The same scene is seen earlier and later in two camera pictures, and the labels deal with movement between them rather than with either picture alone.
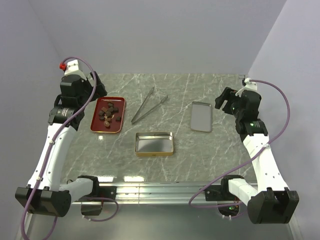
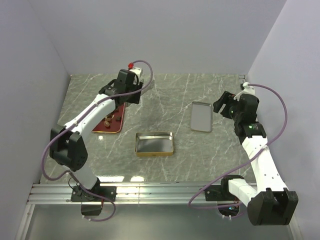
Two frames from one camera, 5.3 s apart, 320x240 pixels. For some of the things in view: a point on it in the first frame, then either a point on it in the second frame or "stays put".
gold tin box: (154, 144) stays put
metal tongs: (133, 121) → (149, 86)
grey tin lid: (201, 117) stays put
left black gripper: (100, 90) → (135, 99)
